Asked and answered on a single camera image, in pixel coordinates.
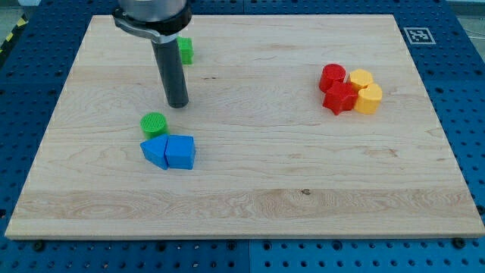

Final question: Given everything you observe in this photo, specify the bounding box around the green star block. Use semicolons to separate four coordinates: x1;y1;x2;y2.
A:
177;36;194;64

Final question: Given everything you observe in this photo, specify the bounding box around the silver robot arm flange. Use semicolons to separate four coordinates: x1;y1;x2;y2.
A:
112;0;192;44

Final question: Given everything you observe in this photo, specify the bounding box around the red star block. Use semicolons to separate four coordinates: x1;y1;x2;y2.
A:
322;82;358;115

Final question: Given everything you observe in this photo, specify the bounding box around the light wooden board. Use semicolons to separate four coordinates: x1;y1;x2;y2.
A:
5;14;484;240

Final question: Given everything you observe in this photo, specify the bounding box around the blue cube block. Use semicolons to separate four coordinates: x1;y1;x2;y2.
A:
165;134;196;170

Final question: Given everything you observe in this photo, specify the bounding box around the green cylinder block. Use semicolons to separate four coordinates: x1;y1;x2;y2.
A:
139;112;169;140

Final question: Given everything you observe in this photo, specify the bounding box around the blue triangle block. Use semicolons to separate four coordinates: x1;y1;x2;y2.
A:
140;134;169;170

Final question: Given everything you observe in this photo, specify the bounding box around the red cylinder block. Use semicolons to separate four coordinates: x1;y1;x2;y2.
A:
318;63;346;93

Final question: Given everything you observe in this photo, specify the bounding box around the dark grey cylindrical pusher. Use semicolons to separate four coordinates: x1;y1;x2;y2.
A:
152;39;189;108

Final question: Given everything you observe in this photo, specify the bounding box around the yellow heart block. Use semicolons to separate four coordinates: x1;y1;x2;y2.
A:
354;83;383;115

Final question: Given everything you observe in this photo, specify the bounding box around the yellow hexagon block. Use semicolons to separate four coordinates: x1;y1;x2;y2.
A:
348;69;374;92

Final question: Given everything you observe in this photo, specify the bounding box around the white fiducial marker tag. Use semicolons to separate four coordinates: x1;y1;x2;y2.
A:
404;27;436;45

